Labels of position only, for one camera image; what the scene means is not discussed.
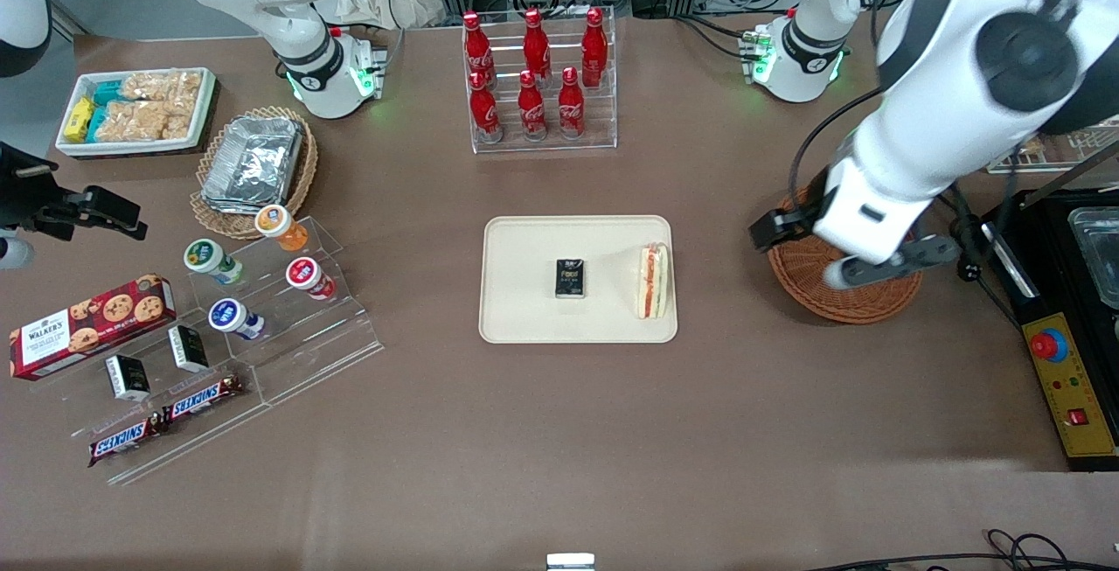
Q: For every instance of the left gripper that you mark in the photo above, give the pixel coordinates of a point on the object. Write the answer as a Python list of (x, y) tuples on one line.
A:
[(798, 218)]

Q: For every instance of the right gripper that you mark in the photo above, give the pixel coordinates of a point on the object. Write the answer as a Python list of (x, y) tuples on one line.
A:
[(26, 193)]

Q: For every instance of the triangular white bread sandwich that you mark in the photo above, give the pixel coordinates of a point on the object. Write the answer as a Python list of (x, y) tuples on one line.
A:
[(654, 287)]

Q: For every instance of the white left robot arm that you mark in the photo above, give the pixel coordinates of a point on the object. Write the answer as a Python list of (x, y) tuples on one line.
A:
[(944, 73)]

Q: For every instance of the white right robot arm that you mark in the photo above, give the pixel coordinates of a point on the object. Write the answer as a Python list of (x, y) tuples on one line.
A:
[(288, 20)]

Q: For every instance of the white rectangular snack tray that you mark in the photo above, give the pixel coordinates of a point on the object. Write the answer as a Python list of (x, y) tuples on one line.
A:
[(131, 147)]

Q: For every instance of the brown round wicker basket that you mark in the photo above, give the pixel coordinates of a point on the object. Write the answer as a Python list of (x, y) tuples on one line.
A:
[(865, 304)]

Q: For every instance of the light oval wicker basket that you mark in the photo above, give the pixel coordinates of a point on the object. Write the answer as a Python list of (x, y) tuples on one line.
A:
[(214, 221)]

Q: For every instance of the beige rectangular serving tray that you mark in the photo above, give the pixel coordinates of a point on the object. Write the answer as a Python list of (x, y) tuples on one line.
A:
[(524, 291)]

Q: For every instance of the teal snack packet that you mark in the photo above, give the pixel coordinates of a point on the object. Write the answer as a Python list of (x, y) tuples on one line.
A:
[(108, 94), (97, 123)]

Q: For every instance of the yellow snack packet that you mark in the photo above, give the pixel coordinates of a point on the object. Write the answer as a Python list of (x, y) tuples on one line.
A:
[(79, 119)]

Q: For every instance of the clear rice cracker pack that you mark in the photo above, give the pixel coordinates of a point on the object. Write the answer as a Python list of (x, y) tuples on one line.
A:
[(144, 121), (162, 86)]

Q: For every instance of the red Walkers cookie box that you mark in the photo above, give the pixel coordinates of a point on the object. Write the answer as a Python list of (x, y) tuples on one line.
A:
[(87, 326)]

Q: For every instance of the green lid yoghurt cup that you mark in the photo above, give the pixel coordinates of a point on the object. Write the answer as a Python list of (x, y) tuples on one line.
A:
[(203, 256)]

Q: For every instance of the small black snack box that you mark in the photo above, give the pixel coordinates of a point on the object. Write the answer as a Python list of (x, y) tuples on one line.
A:
[(570, 278), (189, 348), (128, 377)]

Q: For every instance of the blue lid yoghurt cup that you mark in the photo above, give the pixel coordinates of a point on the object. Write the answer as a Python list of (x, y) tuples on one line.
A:
[(225, 316)]

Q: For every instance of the silver foil container stack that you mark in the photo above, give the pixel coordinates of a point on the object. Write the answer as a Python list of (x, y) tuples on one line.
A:
[(253, 160)]

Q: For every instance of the orange lid yoghurt cup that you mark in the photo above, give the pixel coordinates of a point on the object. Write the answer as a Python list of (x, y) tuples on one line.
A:
[(275, 221)]

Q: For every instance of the Snickers chocolate bar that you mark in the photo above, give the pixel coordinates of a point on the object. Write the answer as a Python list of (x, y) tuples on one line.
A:
[(201, 398), (122, 440)]

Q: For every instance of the red lid yoghurt cup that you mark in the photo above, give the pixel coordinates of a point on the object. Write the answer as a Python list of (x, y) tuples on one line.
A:
[(302, 274)]

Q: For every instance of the red cola bottle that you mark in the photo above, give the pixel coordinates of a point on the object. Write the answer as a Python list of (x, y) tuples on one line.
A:
[(594, 51), (477, 51), (571, 107), (485, 112), (531, 112), (536, 46)]

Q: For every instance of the clear acrylic bottle rack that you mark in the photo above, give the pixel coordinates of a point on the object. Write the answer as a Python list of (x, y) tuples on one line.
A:
[(546, 145)]

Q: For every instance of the clear acrylic stepped display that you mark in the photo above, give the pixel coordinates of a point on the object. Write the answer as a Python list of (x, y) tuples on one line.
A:
[(323, 352)]

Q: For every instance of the red emergency stop button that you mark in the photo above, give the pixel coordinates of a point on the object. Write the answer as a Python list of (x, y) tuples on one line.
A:
[(1049, 345)]

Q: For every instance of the clear plastic container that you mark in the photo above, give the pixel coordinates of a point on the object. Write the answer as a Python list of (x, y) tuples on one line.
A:
[(1101, 256)]

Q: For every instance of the black machine with yellow panel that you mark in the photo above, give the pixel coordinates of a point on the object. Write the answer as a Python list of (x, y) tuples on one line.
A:
[(1071, 396)]

